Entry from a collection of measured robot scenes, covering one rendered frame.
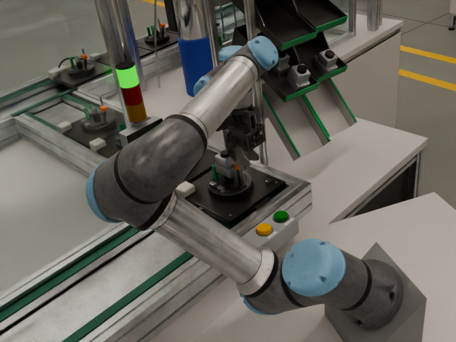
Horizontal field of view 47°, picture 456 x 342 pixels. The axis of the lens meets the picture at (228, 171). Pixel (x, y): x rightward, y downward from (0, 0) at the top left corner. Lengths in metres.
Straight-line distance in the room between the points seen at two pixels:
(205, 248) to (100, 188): 0.24
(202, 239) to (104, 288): 0.47
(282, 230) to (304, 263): 0.38
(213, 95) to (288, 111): 0.73
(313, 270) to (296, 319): 0.31
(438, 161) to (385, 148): 1.58
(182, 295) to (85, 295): 0.26
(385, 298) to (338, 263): 0.15
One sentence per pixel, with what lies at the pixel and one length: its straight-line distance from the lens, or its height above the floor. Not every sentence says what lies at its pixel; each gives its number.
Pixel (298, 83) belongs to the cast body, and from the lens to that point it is 1.60.
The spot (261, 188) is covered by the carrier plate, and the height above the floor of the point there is 0.97.
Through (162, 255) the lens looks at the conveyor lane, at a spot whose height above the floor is 0.92.
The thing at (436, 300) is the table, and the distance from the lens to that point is 1.42.
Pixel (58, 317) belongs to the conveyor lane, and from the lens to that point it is 1.43.
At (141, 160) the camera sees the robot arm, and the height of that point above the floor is 1.44.
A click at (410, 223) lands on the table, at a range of 1.63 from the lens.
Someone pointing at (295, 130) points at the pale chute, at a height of 1.05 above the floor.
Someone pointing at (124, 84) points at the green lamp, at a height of 1.37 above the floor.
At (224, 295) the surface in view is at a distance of 1.42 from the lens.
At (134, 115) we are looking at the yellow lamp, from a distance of 1.42.
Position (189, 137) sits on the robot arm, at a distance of 0.91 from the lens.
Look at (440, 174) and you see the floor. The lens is 3.41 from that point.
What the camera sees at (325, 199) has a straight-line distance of 1.71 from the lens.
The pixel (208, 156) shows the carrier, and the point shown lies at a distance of 1.78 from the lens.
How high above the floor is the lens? 1.88
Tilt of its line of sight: 33 degrees down
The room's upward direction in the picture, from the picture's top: 8 degrees counter-clockwise
